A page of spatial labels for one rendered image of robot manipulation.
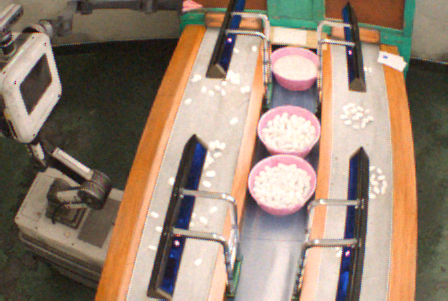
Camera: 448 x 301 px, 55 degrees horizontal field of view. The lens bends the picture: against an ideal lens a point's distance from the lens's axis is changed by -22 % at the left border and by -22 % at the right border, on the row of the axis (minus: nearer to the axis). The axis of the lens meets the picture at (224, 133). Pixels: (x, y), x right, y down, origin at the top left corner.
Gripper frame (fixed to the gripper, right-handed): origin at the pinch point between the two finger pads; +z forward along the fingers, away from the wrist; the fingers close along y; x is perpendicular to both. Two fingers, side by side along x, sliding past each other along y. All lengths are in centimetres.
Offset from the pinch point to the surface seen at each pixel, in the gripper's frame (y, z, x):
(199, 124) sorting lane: 52, 5, 8
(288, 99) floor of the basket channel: 48, 36, -23
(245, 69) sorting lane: 38, 14, -29
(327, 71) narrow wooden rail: 34, 53, -34
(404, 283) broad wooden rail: 71, 108, 71
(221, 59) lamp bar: 17.5, 16.0, 18.0
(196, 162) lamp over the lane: 35, 23, 65
